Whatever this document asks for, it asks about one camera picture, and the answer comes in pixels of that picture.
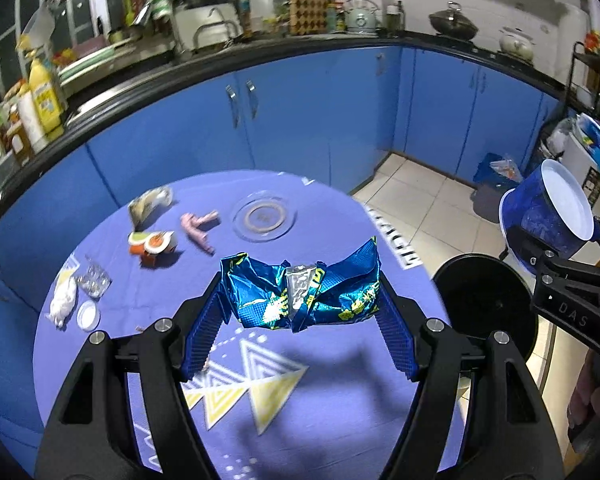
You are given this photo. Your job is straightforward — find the steel sink faucet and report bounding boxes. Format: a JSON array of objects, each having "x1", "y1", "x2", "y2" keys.
[{"x1": 194, "y1": 7, "x2": 241, "y2": 43}]

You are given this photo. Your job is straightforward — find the white ceramic pot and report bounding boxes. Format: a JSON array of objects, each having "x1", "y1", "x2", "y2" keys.
[{"x1": 497, "y1": 27, "x2": 536, "y2": 58}]

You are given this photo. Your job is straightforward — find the white crumpled tissue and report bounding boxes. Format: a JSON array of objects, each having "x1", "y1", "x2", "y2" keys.
[{"x1": 47, "y1": 270, "x2": 78, "y2": 330}]

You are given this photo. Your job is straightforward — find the yellow detergent bottle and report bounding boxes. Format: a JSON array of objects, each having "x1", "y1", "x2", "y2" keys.
[{"x1": 28, "y1": 49, "x2": 65, "y2": 141}]

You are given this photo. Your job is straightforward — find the person's right hand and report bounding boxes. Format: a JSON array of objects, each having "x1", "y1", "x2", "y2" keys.
[{"x1": 569, "y1": 347, "x2": 600, "y2": 453}]

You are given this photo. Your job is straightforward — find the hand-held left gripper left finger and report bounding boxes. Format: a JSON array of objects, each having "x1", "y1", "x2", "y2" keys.
[{"x1": 34, "y1": 272, "x2": 241, "y2": 480}]

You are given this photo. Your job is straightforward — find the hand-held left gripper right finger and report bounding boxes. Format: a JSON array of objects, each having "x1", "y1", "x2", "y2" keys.
[{"x1": 374, "y1": 275, "x2": 566, "y2": 480}]

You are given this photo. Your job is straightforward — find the pale green kettle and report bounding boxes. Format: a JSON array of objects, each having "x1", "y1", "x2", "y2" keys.
[{"x1": 344, "y1": 0, "x2": 381, "y2": 33}]

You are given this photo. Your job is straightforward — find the grey bin with blue bag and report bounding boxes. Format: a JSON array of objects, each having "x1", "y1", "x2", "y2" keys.
[{"x1": 472, "y1": 152, "x2": 523, "y2": 221}]

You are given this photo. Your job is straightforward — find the clear silver blister pack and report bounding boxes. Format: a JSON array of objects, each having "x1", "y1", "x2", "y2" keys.
[{"x1": 75, "y1": 257, "x2": 112, "y2": 301}]

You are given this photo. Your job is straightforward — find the dark wok with lid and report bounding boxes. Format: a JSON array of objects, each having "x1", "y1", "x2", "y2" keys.
[{"x1": 428, "y1": 1, "x2": 479, "y2": 41}]

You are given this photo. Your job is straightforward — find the black round trash bin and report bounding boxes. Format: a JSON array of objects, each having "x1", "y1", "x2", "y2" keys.
[{"x1": 430, "y1": 254, "x2": 540, "y2": 376}]

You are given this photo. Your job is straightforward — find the blue kitchen cabinets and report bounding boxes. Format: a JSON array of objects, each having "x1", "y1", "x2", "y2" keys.
[{"x1": 0, "y1": 45, "x2": 561, "y2": 311}]

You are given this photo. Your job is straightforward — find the white round lid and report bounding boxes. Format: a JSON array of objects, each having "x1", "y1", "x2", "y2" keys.
[{"x1": 76, "y1": 301, "x2": 101, "y2": 332}]

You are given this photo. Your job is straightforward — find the pink plastic piece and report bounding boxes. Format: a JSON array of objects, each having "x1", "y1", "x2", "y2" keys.
[{"x1": 180, "y1": 211, "x2": 221, "y2": 255}]

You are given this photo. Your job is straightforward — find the clear glass plate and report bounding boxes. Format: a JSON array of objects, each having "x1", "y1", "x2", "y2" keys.
[{"x1": 231, "y1": 191, "x2": 297, "y2": 243}]

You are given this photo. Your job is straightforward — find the black metal rack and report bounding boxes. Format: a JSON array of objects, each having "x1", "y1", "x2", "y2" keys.
[{"x1": 570, "y1": 42, "x2": 600, "y2": 126}]

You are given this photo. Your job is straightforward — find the black kitchen countertop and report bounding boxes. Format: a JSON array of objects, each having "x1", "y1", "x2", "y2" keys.
[{"x1": 0, "y1": 30, "x2": 576, "y2": 238}]

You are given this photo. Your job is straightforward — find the orange green food cup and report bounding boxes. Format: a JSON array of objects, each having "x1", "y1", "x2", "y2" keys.
[{"x1": 128, "y1": 230, "x2": 177, "y2": 268}]

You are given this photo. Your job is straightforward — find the dark glass bottles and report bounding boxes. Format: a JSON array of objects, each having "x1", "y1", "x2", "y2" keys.
[{"x1": 386, "y1": 0, "x2": 406, "y2": 33}]

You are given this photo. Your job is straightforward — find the blue foil snack bag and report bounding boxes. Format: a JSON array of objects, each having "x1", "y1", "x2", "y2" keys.
[{"x1": 220, "y1": 237, "x2": 383, "y2": 333}]

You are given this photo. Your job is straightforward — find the yellow white snack wrapper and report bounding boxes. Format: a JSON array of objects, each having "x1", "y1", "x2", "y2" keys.
[{"x1": 128, "y1": 186, "x2": 175, "y2": 226}]

